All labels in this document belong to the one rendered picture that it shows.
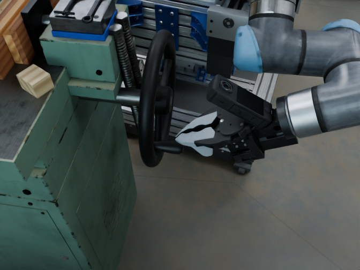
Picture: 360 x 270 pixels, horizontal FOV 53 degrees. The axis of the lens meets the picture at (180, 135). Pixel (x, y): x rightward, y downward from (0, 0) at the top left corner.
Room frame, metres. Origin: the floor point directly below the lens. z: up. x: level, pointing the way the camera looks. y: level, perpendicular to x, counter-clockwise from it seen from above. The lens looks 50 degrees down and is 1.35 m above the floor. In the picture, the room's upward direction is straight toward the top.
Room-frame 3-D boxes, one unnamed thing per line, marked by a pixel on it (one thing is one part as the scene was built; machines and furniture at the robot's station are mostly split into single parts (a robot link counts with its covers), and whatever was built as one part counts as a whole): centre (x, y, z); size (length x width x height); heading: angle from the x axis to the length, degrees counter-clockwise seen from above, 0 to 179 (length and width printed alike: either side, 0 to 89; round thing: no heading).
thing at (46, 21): (0.62, 0.25, 0.95); 0.09 x 0.07 x 0.09; 171
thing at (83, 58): (0.61, 0.18, 0.91); 0.15 x 0.14 x 0.09; 171
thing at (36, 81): (0.49, 0.26, 0.92); 0.05 x 0.04 x 0.03; 53
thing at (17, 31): (0.65, 0.29, 0.94); 0.20 x 0.01 x 0.08; 171
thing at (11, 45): (0.63, 0.30, 0.93); 0.15 x 0.02 x 0.07; 171
